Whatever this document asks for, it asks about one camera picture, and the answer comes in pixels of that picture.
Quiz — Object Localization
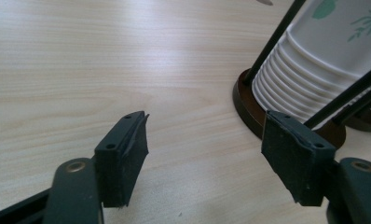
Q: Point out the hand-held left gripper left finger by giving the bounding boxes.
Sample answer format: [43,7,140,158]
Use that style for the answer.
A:
[93,110,150,209]

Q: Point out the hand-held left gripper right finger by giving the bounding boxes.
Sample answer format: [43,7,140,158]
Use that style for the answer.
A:
[261,109,337,207]

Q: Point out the dark cup holder rack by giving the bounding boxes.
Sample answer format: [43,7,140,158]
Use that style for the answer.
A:
[232,0,371,149]

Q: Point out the stack of white paper cups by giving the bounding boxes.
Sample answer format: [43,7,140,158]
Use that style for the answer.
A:
[251,0,371,124]

